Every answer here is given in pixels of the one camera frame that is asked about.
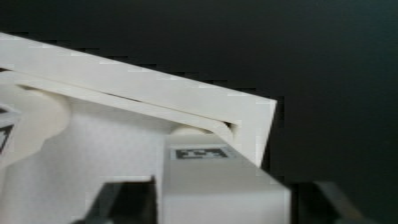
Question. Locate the white desk leg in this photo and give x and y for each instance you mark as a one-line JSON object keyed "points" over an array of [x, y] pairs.
{"points": [[217, 190], [34, 119]]}

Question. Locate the white desk tabletop tray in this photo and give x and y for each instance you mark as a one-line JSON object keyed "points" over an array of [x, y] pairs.
{"points": [[132, 104]]}

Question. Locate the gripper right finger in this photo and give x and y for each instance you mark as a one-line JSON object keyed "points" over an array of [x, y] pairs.
{"points": [[322, 205]]}

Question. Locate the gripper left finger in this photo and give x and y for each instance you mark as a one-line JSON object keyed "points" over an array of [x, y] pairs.
{"points": [[125, 204]]}

